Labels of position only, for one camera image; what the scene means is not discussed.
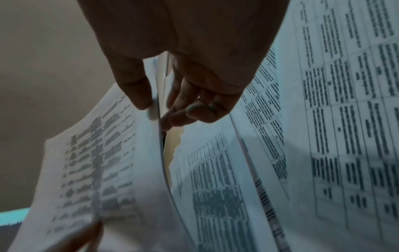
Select person's right hand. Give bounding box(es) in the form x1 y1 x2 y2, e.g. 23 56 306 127
76 0 291 132

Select person's left hand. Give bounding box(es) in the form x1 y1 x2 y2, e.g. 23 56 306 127
69 220 105 252

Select printed paper sheet with list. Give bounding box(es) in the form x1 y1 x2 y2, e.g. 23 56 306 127
9 57 195 252

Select light blue board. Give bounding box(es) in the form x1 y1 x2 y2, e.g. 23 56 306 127
0 207 31 226

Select printed paper sheet with table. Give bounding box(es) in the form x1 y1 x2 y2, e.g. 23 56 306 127
229 46 292 252
167 114 283 252

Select large printed sheet with table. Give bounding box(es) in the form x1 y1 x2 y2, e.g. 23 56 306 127
271 0 399 252

